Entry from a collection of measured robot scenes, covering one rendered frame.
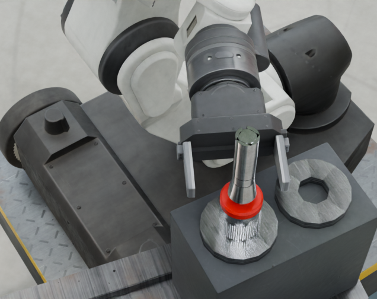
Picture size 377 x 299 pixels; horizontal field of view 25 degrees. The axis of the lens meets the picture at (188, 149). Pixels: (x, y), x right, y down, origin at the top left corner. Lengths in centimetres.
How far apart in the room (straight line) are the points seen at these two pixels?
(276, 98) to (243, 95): 58
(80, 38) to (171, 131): 29
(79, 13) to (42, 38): 141
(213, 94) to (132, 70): 27
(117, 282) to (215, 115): 30
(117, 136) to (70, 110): 11
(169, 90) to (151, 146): 41
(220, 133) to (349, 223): 18
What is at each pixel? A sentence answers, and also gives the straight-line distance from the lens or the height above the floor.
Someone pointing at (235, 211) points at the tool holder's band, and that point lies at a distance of 93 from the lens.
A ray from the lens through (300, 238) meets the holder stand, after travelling 100.
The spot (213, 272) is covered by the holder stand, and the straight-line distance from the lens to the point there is 97.
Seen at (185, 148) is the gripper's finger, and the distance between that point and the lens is 98.
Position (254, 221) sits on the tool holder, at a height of 116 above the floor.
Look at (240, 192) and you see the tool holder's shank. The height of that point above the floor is 122.
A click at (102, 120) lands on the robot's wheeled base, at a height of 57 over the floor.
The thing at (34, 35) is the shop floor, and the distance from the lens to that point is 272.
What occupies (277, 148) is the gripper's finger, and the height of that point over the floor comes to 117.
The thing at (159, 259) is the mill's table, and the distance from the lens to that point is 119.
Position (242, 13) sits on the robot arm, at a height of 120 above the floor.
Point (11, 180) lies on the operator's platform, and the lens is 192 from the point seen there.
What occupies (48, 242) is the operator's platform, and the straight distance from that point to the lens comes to 183.
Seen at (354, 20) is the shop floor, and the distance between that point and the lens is 277.
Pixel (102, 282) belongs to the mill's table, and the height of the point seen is 93.
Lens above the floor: 198
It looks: 55 degrees down
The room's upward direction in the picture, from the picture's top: straight up
